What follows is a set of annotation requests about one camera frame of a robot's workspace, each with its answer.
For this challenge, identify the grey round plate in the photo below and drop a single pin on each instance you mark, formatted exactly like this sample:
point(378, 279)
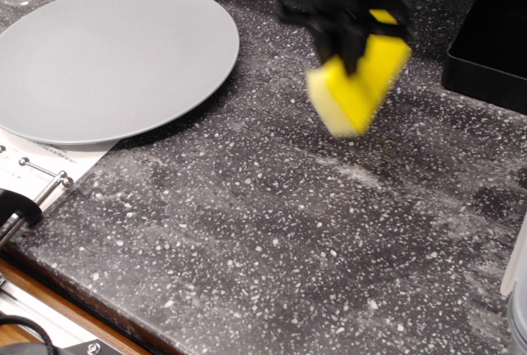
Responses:
point(77, 72)

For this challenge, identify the black metal screw clamp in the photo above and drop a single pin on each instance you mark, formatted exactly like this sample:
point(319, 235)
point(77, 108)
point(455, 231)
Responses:
point(18, 210)

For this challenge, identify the black plastic tray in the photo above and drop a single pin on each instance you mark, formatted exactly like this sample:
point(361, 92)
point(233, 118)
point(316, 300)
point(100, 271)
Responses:
point(487, 58)

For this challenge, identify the white paper sheet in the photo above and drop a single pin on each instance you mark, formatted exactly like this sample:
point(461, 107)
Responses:
point(26, 166)

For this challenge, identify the aluminium rail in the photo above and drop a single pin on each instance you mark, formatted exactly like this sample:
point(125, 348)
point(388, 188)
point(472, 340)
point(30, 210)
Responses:
point(63, 332)

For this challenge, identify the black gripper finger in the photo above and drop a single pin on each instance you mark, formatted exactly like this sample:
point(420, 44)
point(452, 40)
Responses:
point(352, 45)
point(325, 42)

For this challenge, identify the black metal bracket with screw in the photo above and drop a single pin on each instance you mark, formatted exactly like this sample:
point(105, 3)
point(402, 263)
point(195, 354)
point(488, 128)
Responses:
point(94, 347)

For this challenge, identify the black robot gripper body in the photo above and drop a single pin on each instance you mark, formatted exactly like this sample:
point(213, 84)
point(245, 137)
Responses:
point(327, 19)

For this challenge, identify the yellow sponge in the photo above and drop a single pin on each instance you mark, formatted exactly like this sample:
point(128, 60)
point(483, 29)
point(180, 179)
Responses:
point(347, 103)

